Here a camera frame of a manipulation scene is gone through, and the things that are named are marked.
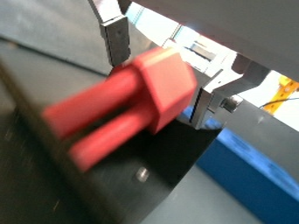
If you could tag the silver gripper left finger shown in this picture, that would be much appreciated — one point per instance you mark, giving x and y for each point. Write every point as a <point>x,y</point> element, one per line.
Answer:
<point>114,29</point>

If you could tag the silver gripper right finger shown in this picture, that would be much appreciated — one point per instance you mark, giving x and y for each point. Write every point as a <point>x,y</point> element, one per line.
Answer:
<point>224,74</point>

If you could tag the red three prong object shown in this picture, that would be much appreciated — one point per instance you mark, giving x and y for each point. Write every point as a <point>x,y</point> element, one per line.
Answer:
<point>152,88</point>

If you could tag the black curved fixture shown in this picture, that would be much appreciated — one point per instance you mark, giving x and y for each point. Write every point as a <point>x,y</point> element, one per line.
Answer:
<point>42,190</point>

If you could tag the blue foam shape block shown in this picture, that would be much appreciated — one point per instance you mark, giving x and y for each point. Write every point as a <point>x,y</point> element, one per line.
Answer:
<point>253,160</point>

